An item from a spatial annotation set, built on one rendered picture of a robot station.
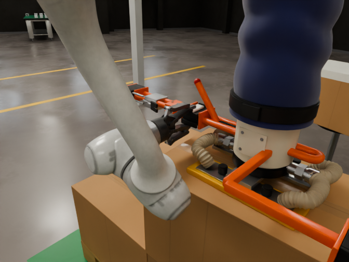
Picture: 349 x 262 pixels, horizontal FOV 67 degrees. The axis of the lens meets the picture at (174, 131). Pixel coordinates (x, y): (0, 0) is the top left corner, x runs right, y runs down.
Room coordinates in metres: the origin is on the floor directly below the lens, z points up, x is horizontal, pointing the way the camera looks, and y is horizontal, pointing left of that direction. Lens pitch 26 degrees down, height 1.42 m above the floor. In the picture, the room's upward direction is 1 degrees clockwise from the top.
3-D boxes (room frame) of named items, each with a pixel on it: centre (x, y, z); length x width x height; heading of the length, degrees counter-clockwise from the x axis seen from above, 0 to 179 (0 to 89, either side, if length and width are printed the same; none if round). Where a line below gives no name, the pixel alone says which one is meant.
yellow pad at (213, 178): (0.61, -0.20, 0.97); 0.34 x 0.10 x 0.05; 46
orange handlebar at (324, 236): (0.73, -0.04, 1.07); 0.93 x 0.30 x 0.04; 46
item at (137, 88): (1.10, 0.17, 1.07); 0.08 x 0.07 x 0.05; 46
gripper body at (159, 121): (0.74, 0.04, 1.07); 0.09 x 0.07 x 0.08; 138
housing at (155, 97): (1.00, 0.08, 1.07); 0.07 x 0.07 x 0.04; 46
